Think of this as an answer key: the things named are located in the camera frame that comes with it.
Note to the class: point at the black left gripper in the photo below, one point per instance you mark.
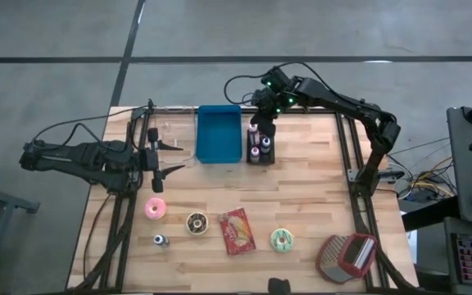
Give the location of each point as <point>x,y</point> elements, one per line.
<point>148,160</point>

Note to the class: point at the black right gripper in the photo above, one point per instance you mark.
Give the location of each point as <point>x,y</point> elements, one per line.
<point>264,104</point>

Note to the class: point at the black food colouring bottle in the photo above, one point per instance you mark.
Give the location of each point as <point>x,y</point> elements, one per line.
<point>265,144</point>
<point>161,240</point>

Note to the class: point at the pink frosted toy donut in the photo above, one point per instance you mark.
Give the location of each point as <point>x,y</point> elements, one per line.
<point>155,209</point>

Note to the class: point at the chocolate frosted toy donut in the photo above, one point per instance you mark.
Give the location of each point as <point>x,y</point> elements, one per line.
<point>197,223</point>

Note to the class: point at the red popcorn packet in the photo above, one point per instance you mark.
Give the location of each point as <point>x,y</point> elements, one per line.
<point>237,231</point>

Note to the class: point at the green frosted toy donut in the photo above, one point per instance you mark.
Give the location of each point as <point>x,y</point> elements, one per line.
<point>282,240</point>

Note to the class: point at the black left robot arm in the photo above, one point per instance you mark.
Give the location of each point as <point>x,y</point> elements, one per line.
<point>76,155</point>

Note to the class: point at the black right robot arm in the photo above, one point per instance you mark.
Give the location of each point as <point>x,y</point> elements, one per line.
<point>342,100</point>

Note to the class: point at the clear plastic bin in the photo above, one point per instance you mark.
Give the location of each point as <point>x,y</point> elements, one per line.
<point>174,131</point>

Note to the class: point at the black slotted plastic basket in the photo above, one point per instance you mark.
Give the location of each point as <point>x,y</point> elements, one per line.
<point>270,157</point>

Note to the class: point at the blue plastic bin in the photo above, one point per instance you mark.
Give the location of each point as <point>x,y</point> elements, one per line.
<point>219,135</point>

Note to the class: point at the red metal box grater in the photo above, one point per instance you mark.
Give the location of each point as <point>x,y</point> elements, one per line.
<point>344,258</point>

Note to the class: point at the dark rounded object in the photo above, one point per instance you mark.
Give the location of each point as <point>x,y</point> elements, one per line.
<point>279,285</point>

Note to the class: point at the black stand leg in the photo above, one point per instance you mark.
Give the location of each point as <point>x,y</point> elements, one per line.
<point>428,215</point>

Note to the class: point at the black aluminium table frame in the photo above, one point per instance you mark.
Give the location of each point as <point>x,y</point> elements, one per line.
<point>314,111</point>

